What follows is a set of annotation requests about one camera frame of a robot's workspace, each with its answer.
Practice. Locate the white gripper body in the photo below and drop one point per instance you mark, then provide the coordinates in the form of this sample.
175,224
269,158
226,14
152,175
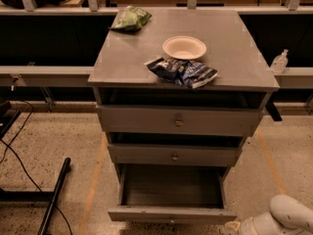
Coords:
246,227

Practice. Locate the grey bottom drawer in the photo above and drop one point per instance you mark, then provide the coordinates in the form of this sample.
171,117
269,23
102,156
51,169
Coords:
171,194

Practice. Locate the grey drawer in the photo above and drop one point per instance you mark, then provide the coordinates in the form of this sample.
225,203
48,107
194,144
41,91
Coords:
143,154
178,120
171,194

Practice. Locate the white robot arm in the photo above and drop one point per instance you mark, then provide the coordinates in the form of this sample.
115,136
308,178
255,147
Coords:
286,216

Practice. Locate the grey top drawer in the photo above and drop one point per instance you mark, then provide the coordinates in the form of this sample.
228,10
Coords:
178,120

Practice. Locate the grey middle drawer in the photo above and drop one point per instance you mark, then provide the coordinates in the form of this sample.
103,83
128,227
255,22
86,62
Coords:
143,154

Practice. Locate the grey wooden drawer cabinet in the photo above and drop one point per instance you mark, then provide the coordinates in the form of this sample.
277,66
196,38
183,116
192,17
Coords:
185,91

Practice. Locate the blue chip bag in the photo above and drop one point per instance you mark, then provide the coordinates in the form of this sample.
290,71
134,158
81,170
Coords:
187,73

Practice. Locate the white paper bowl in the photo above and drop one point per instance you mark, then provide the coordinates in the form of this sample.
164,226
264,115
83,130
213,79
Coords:
184,47

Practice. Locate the black stand leg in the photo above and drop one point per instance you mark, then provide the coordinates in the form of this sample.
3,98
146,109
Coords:
49,197

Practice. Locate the green chip bag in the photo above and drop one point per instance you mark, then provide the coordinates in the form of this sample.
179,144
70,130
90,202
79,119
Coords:
131,18

